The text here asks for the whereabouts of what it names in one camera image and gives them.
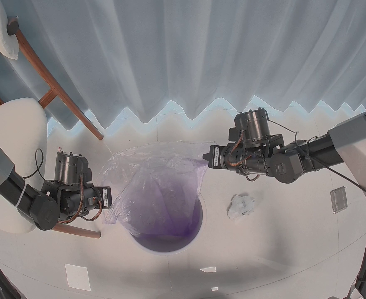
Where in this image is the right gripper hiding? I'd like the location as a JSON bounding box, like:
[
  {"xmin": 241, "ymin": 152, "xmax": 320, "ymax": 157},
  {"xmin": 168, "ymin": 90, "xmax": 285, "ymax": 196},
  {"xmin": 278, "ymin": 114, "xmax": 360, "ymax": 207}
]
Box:
[{"xmin": 214, "ymin": 145, "xmax": 255, "ymax": 172}]

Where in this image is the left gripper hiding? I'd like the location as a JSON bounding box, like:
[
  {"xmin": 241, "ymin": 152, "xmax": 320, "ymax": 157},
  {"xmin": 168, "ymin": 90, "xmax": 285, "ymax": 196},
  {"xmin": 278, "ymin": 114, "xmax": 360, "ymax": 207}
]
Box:
[{"xmin": 80, "ymin": 185, "xmax": 112, "ymax": 216}]

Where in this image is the purple plastic bag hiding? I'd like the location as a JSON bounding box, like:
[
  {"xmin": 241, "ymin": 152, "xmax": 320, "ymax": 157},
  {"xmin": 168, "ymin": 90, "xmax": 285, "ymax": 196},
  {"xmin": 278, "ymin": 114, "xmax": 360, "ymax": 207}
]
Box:
[{"xmin": 103, "ymin": 140, "xmax": 216, "ymax": 251}]

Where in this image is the white trash bin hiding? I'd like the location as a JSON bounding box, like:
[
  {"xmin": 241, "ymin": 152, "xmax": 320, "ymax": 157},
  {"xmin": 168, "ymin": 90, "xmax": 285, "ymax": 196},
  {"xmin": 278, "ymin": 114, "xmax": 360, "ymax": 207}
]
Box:
[{"xmin": 128, "ymin": 195, "xmax": 207, "ymax": 256}]

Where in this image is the crumpled white paper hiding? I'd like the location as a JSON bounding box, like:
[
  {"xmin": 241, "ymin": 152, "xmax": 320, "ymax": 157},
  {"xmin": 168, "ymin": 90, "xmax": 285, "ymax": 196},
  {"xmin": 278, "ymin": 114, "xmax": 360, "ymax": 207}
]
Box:
[{"xmin": 227, "ymin": 194, "xmax": 256, "ymax": 219}]

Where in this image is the white padded wooden chair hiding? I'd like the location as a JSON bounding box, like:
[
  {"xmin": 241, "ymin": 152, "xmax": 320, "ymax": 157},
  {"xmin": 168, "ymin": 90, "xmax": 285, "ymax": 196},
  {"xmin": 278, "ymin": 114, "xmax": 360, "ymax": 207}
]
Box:
[{"xmin": 0, "ymin": 0, "xmax": 104, "ymax": 239}]

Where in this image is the pale blue curtain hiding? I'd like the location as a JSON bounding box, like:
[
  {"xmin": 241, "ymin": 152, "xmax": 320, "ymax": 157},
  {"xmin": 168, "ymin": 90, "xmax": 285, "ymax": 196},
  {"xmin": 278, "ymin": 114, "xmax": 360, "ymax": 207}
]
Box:
[{"xmin": 0, "ymin": 0, "xmax": 366, "ymax": 133}]

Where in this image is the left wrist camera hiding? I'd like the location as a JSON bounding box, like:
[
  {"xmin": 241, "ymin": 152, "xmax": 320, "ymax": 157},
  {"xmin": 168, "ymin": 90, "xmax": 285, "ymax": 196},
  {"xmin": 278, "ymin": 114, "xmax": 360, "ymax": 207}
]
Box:
[{"xmin": 76, "ymin": 155, "xmax": 93, "ymax": 184}]

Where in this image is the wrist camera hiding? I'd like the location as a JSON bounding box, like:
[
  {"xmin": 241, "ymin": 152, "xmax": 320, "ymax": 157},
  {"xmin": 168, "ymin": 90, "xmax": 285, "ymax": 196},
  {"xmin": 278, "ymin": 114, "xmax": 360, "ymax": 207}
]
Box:
[
  {"xmin": 228, "ymin": 112, "xmax": 249, "ymax": 143},
  {"xmin": 76, "ymin": 155, "xmax": 93, "ymax": 184}
]

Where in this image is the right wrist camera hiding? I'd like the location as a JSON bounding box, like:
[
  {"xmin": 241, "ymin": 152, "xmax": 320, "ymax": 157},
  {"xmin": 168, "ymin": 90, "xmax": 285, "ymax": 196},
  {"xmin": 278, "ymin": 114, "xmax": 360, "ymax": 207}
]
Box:
[{"xmin": 228, "ymin": 112, "xmax": 249, "ymax": 143}]

